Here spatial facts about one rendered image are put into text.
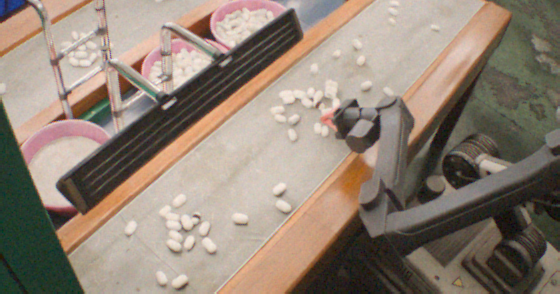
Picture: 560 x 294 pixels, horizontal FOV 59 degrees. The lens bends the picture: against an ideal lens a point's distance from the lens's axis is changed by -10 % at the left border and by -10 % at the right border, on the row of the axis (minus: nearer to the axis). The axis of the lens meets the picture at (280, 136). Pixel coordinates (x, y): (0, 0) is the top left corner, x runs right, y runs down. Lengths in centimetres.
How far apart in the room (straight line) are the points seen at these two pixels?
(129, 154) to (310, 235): 48
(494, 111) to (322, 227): 177
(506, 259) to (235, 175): 79
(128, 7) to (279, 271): 102
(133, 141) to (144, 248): 35
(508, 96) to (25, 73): 233
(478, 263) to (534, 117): 148
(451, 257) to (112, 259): 97
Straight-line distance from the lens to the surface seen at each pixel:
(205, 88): 103
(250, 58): 111
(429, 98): 160
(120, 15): 179
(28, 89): 160
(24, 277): 28
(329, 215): 127
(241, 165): 135
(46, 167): 141
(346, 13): 181
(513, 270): 159
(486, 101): 290
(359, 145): 129
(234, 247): 123
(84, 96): 150
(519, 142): 280
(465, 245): 170
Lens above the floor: 183
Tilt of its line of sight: 50 degrees down
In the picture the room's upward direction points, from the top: 10 degrees clockwise
